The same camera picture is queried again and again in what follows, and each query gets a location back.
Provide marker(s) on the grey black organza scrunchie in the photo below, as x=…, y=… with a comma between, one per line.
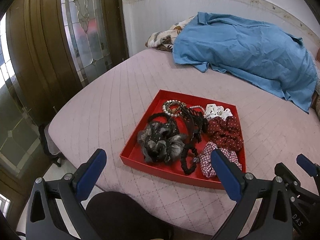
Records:
x=161, y=142

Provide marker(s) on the blue cloth sheet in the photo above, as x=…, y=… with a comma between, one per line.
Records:
x=258, y=52

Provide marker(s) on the red polka dot scrunchie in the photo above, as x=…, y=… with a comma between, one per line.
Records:
x=226, y=133

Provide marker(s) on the white patterned scrunchie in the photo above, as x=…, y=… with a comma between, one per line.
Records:
x=212, y=111

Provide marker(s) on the black hair claw clip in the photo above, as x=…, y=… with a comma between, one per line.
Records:
x=195, y=122

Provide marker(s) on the pink plaid scrunchie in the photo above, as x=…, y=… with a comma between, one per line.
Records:
x=205, y=159

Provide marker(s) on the wooden stained glass door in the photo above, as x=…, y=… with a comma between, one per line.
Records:
x=50, y=50

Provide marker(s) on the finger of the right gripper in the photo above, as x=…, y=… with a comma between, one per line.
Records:
x=312, y=169

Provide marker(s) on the floral patterned blanket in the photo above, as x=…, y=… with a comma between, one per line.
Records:
x=164, y=40

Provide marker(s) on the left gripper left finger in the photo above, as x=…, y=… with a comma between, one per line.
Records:
x=87, y=174

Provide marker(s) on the pink quilted mattress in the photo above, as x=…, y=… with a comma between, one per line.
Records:
x=108, y=112

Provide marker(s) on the red tray box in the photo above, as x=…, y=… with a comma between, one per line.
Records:
x=132, y=156

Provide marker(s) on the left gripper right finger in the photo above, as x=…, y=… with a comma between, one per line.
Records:
x=230, y=176

